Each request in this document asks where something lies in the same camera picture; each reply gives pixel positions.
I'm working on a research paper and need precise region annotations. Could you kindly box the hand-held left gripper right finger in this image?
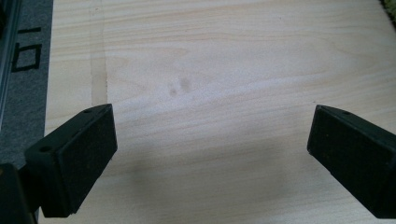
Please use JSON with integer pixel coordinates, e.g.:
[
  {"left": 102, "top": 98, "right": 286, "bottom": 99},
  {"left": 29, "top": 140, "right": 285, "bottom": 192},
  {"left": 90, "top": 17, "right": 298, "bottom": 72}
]
[{"left": 306, "top": 104, "right": 396, "bottom": 219}]

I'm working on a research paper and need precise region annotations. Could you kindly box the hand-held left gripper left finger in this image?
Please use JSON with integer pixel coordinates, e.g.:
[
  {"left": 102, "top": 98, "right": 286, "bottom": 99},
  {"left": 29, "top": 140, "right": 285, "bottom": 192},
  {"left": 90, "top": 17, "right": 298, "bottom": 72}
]
[{"left": 23, "top": 103, "right": 119, "bottom": 218}]

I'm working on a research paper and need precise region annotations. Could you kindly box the grey mat with black marks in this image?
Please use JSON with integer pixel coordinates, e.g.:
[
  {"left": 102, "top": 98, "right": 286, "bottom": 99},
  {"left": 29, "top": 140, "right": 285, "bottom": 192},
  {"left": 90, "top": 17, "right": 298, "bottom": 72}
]
[{"left": 0, "top": 0, "right": 54, "bottom": 171}]

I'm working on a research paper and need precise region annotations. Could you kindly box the green fuzzy object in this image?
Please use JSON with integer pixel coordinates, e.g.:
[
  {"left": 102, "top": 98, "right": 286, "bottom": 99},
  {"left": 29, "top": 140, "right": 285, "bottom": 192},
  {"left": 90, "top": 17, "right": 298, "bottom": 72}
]
[{"left": 380, "top": 0, "right": 396, "bottom": 21}]

